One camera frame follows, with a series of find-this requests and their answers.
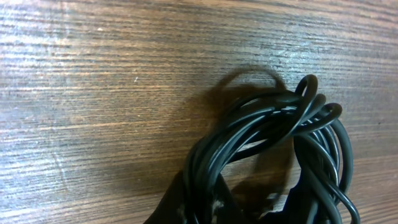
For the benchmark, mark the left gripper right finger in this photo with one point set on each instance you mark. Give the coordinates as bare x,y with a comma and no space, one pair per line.
300,207

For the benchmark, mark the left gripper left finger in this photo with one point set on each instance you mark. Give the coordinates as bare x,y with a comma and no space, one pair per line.
175,208

